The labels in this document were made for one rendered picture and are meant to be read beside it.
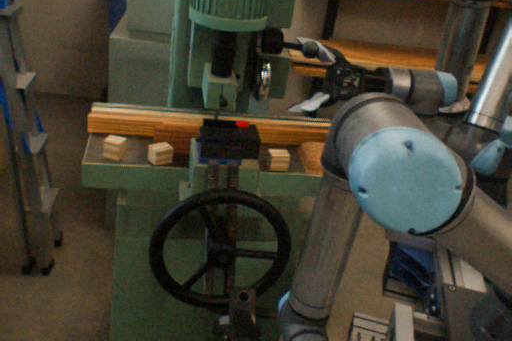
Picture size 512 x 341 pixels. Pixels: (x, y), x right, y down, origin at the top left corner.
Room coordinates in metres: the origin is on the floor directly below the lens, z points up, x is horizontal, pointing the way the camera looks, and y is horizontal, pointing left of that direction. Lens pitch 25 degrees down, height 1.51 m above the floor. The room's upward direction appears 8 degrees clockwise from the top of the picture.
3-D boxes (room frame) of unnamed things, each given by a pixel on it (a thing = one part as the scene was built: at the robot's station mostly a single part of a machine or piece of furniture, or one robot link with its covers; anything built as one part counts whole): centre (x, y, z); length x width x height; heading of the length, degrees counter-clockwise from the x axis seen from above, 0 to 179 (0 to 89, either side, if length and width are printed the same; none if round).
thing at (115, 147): (1.11, 0.29, 0.92); 0.04 x 0.04 x 0.04; 80
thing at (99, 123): (1.29, 0.05, 0.92); 0.67 x 0.02 x 0.04; 101
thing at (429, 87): (1.18, -0.36, 1.14); 0.11 x 0.08 x 0.09; 101
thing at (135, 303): (1.40, 0.11, 0.36); 0.58 x 0.45 x 0.71; 11
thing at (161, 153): (1.12, 0.19, 0.92); 0.04 x 0.03 x 0.04; 131
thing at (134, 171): (1.17, 0.06, 0.87); 0.61 x 0.30 x 0.06; 101
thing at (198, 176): (1.09, 0.05, 0.92); 0.15 x 0.13 x 0.09; 101
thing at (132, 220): (1.40, 0.11, 0.76); 0.57 x 0.45 x 0.09; 11
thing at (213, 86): (1.30, 0.09, 1.03); 0.14 x 0.07 x 0.09; 11
